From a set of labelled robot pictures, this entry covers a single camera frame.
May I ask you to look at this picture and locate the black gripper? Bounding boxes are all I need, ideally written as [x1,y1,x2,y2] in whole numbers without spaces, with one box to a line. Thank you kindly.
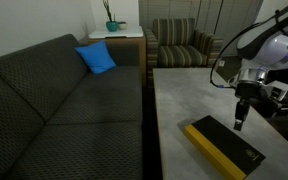
[234,83,268,131]

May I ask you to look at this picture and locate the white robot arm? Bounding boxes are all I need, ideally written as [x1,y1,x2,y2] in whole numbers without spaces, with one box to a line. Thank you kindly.
[229,6,288,131]

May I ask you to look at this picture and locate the black case on floor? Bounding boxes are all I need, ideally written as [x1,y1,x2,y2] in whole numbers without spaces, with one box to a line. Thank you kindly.
[268,97,288,118]

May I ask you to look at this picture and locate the grey top coffee table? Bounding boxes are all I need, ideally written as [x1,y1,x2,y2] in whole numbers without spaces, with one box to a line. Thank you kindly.
[153,68,288,180]

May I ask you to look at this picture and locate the striped armchair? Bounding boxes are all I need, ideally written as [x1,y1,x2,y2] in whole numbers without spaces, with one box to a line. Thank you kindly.
[144,17,224,71]

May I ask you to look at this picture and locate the wooden side table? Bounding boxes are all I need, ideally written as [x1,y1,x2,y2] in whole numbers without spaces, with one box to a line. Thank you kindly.
[87,35,147,88]

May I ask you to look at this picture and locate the white board on side table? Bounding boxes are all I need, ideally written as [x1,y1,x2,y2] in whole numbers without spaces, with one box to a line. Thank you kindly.
[88,26,143,39]

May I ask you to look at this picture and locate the small white plant pot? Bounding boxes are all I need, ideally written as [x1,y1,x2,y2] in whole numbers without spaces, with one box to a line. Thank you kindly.
[118,21,127,30]

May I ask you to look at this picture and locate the blue cushion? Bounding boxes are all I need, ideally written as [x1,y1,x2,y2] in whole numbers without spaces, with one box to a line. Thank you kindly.
[75,41,116,74]

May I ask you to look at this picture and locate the teal plant pot with plant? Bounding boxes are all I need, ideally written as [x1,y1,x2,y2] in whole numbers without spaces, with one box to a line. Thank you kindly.
[102,0,118,32]

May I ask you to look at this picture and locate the dark grey fabric sofa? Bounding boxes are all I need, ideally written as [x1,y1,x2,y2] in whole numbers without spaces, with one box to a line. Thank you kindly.
[0,34,143,180]

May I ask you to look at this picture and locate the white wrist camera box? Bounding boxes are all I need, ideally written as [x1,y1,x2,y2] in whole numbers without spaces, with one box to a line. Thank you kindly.
[266,81,288,101]

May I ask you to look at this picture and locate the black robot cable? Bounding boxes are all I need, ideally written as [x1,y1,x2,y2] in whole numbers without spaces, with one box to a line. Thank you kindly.
[209,21,262,89]

